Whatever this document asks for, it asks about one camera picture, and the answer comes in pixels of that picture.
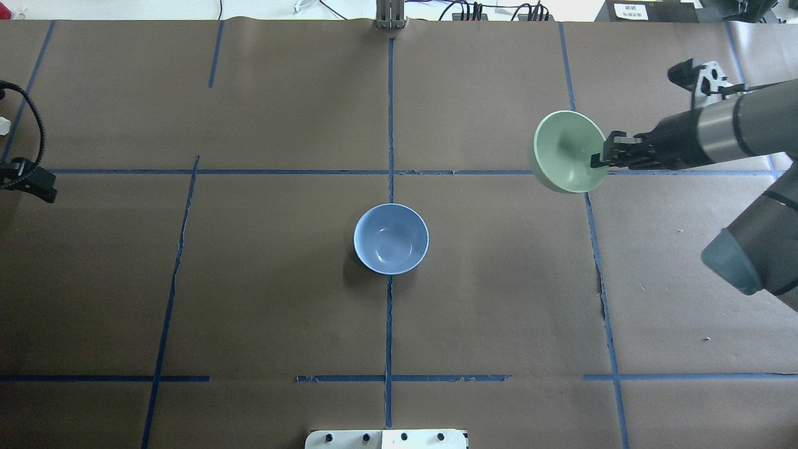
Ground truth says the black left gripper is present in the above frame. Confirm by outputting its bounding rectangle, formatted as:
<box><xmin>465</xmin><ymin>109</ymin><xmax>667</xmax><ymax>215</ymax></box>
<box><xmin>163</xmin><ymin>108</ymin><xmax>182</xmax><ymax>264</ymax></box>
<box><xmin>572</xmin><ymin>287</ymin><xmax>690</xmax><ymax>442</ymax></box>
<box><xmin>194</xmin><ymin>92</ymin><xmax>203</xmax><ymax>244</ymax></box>
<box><xmin>1</xmin><ymin>157</ymin><xmax>57</xmax><ymax>204</ymax></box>

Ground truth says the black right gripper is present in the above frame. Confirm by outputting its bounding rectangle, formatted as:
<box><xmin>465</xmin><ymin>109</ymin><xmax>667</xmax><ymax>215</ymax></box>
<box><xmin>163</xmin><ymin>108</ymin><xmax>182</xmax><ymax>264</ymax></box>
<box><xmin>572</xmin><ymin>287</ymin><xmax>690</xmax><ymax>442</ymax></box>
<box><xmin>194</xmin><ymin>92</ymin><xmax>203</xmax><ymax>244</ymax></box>
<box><xmin>590</xmin><ymin>130</ymin><xmax>661</xmax><ymax>170</ymax></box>

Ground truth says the green bowl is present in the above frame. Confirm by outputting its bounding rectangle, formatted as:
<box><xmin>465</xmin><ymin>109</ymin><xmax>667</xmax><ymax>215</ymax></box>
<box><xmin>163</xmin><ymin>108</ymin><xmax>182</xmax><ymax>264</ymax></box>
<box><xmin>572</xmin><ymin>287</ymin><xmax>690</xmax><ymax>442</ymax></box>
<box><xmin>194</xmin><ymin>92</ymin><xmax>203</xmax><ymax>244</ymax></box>
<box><xmin>529</xmin><ymin>110</ymin><xmax>609</xmax><ymax>194</ymax></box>

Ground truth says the blue bowl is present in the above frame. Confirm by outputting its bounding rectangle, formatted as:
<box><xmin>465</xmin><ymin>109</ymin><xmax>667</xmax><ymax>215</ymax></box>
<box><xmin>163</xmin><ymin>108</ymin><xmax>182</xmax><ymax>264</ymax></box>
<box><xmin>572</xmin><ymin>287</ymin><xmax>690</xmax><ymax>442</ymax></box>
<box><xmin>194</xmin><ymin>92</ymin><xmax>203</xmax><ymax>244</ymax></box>
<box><xmin>353</xmin><ymin>203</ymin><xmax>430</xmax><ymax>276</ymax></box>

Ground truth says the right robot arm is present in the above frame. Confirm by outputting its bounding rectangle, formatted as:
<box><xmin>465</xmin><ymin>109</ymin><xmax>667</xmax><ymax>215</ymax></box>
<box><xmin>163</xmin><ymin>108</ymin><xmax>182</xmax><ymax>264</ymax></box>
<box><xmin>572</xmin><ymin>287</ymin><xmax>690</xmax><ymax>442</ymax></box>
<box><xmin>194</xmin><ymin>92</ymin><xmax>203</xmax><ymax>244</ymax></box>
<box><xmin>590</xmin><ymin>175</ymin><xmax>796</xmax><ymax>318</ymax></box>

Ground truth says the white plug at edge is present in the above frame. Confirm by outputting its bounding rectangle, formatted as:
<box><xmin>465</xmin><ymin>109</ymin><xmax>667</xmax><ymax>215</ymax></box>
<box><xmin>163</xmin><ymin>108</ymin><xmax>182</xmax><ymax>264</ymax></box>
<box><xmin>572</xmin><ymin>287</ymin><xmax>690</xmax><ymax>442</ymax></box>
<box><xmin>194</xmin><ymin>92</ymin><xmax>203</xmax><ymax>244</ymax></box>
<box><xmin>0</xmin><ymin>117</ymin><xmax>12</xmax><ymax>137</ymax></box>

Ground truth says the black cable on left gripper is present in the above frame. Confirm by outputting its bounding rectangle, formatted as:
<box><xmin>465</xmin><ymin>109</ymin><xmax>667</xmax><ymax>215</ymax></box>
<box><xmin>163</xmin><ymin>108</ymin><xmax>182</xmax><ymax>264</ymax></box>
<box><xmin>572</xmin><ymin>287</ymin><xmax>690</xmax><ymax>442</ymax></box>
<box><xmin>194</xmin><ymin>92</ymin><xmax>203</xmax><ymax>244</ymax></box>
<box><xmin>0</xmin><ymin>80</ymin><xmax>47</xmax><ymax>188</ymax></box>

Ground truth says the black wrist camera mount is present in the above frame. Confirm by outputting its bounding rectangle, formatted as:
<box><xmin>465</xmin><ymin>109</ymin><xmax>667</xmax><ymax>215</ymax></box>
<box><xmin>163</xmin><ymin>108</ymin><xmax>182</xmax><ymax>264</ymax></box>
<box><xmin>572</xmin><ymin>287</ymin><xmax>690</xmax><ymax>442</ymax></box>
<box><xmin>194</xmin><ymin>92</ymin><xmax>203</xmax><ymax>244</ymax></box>
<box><xmin>666</xmin><ymin>59</ymin><xmax>747</xmax><ymax>110</ymax></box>

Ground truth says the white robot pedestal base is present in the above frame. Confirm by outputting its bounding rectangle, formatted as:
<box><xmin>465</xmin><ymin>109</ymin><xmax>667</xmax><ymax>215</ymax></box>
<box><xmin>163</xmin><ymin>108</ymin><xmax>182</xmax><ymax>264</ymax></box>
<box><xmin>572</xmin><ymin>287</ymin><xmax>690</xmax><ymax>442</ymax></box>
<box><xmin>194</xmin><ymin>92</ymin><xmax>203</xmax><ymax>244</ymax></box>
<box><xmin>304</xmin><ymin>428</ymin><xmax>470</xmax><ymax>448</ymax></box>

